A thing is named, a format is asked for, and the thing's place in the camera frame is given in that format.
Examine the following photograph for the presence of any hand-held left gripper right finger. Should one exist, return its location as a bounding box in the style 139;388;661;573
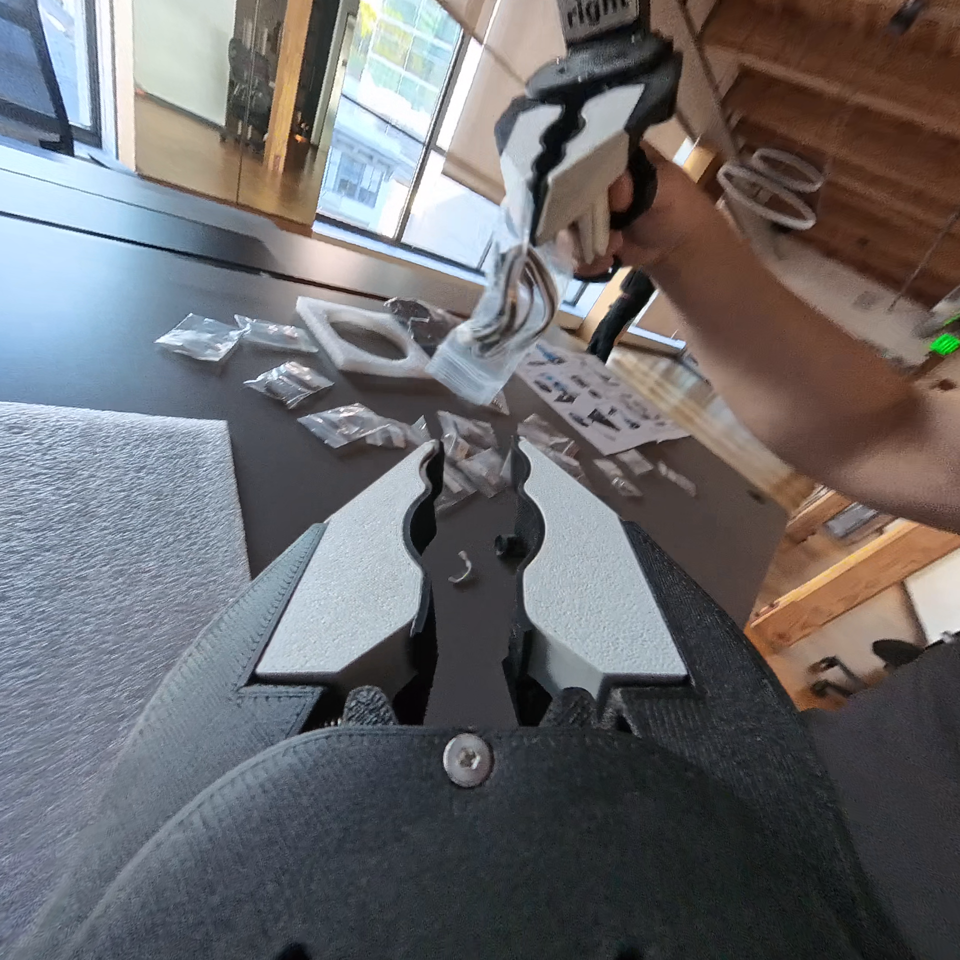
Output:
510;436;691;705

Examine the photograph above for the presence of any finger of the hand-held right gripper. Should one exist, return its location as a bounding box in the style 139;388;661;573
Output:
496;103;564;230
532;81;648;249

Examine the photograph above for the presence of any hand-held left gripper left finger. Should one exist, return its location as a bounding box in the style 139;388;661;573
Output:
253;439;445;687

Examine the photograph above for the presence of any clear bag of cables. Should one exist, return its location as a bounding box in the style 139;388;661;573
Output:
426;202;579;406

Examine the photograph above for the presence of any person's right forearm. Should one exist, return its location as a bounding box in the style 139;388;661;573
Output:
660;187;960;535

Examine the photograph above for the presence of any dark grey desk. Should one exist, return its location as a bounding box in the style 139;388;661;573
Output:
0;213;790;751

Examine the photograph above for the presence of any dark office desk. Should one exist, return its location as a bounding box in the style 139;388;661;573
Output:
0;142;481;301

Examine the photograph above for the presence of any person's right hand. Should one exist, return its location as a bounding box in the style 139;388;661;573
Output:
555;159;723;280

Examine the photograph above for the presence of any pile of clear screw bags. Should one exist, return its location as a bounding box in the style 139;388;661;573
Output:
298;401;594;519

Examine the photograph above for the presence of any dark shiny plastic bag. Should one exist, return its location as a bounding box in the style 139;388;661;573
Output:
384;296;468;354

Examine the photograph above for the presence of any printed instruction sheet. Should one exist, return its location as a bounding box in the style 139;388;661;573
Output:
516;343;693;456

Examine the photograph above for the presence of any white foam sheet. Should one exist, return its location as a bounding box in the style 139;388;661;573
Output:
0;401;252;939

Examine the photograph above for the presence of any black office chair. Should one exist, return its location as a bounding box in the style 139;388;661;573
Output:
225;37;271;144

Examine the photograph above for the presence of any black chair base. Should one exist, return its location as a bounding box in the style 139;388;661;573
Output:
813;637;946;702

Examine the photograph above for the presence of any person's dark clothing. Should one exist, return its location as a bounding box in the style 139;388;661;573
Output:
795;637;960;960

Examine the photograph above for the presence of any white ring pendant lamp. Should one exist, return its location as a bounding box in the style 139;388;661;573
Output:
716;165;817;230
738;147;826;196

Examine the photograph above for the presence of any white foam frame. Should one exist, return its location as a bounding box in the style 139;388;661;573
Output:
296;294;451;385

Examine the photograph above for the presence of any black frame chair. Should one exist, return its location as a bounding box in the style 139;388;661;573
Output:
0;0;76;155

